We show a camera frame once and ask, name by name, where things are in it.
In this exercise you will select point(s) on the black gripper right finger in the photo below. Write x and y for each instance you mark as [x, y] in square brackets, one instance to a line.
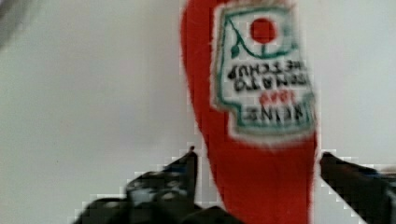
[369, 193]

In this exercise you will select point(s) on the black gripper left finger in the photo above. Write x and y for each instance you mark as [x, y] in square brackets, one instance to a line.
[158, 197]

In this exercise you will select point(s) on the red plush ketchup bottle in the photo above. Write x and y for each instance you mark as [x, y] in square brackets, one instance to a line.
[254, 105]

